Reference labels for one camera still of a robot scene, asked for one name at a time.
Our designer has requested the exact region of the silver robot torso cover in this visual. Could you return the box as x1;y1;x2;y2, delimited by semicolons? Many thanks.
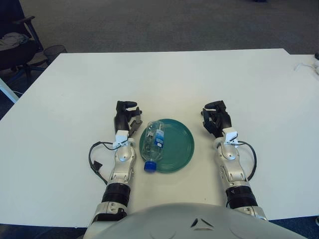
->
83;203;282;239

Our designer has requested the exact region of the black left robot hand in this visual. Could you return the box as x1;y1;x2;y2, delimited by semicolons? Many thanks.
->
113;100;143;137

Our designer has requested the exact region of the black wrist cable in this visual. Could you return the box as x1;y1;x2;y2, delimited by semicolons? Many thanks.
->
235;140;257;180
89;141;118;185

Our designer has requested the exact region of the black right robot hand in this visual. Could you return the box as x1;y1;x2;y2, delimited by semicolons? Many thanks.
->
200;100;232;138

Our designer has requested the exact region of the grey cloth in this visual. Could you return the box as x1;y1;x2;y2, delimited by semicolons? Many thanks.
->
0;32;30;49

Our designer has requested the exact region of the white desk frame beam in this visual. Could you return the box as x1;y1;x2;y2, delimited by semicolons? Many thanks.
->
0;76;20;103

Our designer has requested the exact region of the black wire mesh wastebasket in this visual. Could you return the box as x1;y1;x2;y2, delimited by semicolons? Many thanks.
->
43;44;68;63

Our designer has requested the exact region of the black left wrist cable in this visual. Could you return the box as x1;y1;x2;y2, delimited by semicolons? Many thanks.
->
89;141;118;185

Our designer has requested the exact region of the black office chair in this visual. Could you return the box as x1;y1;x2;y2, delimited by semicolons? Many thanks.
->
0;0;47;75

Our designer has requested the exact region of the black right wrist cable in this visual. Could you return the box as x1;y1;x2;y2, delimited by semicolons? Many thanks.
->
235;140;257;180

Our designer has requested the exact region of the clear bottle with blue cap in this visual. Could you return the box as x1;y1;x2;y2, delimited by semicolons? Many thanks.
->
141;120;165;173

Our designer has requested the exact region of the green round plate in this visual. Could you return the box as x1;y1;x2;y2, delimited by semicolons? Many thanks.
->
139;119;196;174

